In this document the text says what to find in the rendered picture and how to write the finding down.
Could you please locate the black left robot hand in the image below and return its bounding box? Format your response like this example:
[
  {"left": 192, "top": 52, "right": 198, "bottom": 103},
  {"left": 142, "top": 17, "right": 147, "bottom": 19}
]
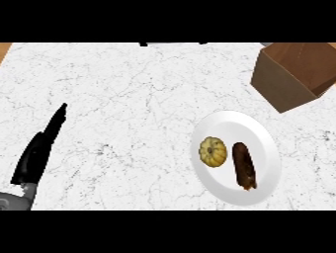
[{"left": 9, "top": 102, "right": 68, "bottom": 186}]

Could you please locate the yellow squash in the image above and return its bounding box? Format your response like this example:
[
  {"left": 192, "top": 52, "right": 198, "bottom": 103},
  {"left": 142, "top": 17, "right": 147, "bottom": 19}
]
[{"left": 197, "top": 135, "right": 228, "bottom": 169}]

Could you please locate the white plate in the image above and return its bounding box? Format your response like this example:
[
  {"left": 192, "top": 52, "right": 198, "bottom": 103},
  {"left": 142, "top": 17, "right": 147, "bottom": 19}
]
[{"left": 188, "top": 110, "right": 283, "bottom": 207}]

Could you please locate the brown cardboard box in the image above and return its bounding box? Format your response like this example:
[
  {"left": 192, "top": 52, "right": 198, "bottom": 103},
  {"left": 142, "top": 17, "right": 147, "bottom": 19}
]
[{"left": 250, "top": 42, "right": 336, "bottom": 115}]

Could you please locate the dark brown sausage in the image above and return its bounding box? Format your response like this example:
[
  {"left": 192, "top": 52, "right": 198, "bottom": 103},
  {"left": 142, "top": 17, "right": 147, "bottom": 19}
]
[{"left": 231, "top": 141, "right": 259, "bottom": 192}]

